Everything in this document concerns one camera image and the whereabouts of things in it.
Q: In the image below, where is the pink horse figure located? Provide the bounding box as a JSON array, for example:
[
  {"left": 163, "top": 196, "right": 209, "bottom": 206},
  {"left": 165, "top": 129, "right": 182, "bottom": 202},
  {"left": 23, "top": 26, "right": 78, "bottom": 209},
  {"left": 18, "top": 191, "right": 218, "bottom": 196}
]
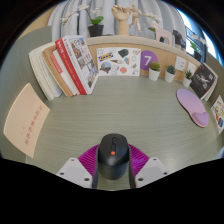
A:
[{"left": 155, "top": 26, "right": 176, "bottom": 47}]

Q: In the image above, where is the red-spined photo cover book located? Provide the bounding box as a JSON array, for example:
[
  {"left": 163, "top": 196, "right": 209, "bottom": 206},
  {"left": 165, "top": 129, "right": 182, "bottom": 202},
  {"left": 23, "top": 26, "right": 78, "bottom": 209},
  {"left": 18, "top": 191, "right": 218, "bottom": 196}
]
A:
[{"left": 54, "top": 35, "right": 100, "bottom": 96}]

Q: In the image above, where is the white wall socket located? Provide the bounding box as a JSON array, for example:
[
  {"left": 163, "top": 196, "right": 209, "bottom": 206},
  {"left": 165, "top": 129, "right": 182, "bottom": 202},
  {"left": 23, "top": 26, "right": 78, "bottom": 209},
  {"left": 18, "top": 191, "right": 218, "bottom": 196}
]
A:
[
  {"left": 187, "top": 61, "right": 198, "bottom": 75},
  {"left": 174, "top": 55, "right": 188, "bottom": 72}
]

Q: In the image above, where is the wooden hand model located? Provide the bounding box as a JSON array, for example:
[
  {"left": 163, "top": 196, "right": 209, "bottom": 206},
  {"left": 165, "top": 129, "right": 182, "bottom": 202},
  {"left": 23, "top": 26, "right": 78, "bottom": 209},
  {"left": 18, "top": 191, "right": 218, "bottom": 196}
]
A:
[{"left": 110, "top": 4, "right": 132, "bottom": 37}]

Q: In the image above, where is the white illustrated sticker sheet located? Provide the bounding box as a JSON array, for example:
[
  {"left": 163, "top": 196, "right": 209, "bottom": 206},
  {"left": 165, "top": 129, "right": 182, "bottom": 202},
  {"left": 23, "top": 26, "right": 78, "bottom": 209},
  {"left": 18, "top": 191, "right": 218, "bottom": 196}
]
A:
[{"left": 96, "top": 47, "right": 142, "bottom": 77}]

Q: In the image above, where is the white book with red lettering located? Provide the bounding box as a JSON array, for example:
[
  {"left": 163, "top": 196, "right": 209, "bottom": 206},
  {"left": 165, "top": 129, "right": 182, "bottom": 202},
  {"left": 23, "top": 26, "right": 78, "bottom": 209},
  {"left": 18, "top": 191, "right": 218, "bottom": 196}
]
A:
[{"left": 49, "top": 49, "right": 80, "bottom": 97}]

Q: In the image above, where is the peach booklet with red lettering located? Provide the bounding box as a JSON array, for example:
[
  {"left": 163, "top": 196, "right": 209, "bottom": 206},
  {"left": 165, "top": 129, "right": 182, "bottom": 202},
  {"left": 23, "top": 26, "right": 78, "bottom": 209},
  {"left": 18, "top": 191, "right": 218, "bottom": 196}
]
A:
[{"left": 3, "top": 82, "right": 51, "bottom": 159}]

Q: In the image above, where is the small succulent in white pot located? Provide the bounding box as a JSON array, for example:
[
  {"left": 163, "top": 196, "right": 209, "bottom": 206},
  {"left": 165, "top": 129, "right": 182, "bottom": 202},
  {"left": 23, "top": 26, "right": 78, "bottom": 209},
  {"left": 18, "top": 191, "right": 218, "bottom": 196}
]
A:
[
  {"left": 182, "top": 69, "right": 194, "bottom": 88},
  {"left": 164, "top": 64, "right": 177, "bottom": 84},
  {"left": 148, "top": 61, "right": 162, "bottom": 82}
]

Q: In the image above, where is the purple mouse pad with wrist rest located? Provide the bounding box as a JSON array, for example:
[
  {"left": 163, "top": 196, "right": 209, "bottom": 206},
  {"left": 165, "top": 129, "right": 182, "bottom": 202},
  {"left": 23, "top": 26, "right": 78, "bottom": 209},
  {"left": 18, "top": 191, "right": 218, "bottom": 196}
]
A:
[{"left": 176, "top": 88, "right": 211, "bottom": 129}]

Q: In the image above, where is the thick white book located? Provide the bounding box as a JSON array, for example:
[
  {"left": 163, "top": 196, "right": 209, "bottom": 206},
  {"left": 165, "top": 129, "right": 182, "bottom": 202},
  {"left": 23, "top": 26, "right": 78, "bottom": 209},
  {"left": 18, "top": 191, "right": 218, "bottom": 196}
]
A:
[{"left": 28, "top": 41, "right": 64, "bottom": 102}]

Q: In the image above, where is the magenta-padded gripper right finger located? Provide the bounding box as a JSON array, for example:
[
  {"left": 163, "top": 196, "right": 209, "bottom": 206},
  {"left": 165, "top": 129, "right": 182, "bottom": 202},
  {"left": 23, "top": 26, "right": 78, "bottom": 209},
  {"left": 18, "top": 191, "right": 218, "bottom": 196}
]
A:
[{"left": 128, "top": 144, "right": 170, "bottom": 190}]

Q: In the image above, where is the black cover book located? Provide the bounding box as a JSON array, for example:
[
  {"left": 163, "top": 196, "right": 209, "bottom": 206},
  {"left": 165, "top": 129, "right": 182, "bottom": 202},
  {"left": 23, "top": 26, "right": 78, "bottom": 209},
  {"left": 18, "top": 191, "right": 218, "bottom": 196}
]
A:
[{"left": 189, "top": 62, "right": 218, "bottom": 100}]

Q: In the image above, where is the colourful food illustration card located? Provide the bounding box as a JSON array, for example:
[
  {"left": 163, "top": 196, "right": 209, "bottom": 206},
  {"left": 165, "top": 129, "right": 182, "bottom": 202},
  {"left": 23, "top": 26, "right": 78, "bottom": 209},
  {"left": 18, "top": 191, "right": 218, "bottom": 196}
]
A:
[{"left": 210, "top": 94, "right": 224, "bottom": 134}]

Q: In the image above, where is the black computer mouse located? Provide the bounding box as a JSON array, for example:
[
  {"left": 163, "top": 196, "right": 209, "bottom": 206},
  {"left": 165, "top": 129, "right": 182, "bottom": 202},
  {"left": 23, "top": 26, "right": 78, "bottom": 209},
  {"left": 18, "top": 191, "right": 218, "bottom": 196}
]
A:
[{"left": 97, "top": 133, "right": 130, "bottom": 181}]

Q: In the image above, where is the light grey curtain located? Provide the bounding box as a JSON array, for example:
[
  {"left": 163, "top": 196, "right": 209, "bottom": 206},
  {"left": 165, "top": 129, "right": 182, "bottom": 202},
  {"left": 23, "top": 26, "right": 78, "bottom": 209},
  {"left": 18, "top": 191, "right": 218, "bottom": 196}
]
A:
[{"left": 48, "top": 0, "right": 188, "bottom": 38}]

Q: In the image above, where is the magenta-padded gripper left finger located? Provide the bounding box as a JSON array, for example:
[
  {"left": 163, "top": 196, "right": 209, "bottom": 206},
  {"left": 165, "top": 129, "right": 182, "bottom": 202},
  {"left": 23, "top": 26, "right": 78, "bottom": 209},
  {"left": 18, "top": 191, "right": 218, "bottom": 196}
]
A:
[{"left": 55, "top": 144, "right": 101, "bottom": 190}]

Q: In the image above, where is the dark grey horse figure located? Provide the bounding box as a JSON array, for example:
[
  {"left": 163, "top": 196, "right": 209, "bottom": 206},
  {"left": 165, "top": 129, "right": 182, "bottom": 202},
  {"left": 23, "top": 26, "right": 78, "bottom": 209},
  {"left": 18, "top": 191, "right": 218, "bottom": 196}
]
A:
[{"left": 172, "top": 29, "right": 187, "bottom": 49}]

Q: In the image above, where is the wooden artist mannequin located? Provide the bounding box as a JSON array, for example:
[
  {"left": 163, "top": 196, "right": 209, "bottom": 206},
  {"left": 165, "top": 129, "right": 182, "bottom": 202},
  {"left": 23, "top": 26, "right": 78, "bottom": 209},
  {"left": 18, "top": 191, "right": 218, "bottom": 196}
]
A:
[{"left": 128, "top": 3, "right": 148, "bottom": 34}]

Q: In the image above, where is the round purple number sign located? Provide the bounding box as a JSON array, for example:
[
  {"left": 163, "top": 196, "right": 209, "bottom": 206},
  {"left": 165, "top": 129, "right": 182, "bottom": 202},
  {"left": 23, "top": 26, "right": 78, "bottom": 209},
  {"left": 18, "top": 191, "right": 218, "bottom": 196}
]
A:
[{"left": 139, "top": 50, "right": 159, "bottom": 72}]

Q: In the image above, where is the brown cover book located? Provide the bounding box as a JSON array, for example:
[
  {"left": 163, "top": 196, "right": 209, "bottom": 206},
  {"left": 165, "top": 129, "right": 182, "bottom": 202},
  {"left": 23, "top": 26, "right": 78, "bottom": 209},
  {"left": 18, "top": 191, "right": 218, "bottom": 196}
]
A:
[{"left": 41, "top": 44, "right": 74, "bottom": 98}]

